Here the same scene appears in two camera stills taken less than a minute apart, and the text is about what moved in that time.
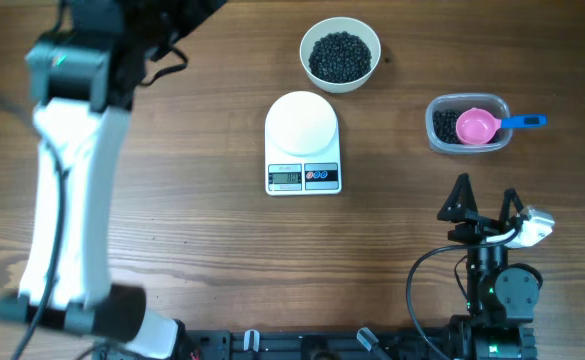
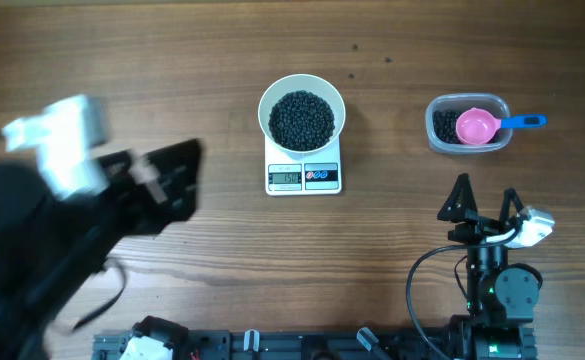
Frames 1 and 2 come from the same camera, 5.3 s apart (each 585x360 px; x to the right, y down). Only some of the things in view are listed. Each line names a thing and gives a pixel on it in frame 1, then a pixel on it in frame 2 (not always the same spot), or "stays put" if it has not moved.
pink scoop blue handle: (477, 126) stays put
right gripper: (480, 228) stays put
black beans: (340, 57) to (301, 121)
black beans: (445, 125) stays put
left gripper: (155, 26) to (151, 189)
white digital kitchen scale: (302, 149) stays put
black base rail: (321, 344) stays put
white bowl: (340, 54) to (320, 85)
